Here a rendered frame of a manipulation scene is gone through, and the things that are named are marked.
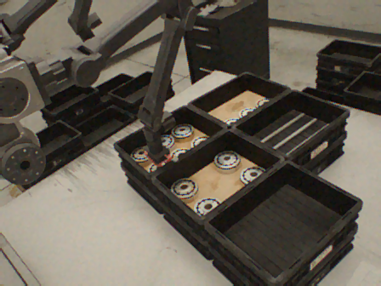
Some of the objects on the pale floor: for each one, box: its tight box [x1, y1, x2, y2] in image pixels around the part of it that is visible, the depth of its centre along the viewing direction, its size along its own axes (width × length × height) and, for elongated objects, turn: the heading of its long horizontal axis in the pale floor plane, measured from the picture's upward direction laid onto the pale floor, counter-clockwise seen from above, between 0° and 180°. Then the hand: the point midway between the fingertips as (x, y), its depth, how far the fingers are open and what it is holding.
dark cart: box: [180, 0, 270, 85], centre depth 319 cm, size 60×45×90 cm
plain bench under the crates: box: [0, 70, 381, 286], centre depth 174 cm, size 160×160×70 cm
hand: (161, 167), depth 144 cm, fingers open, 6 cm apart
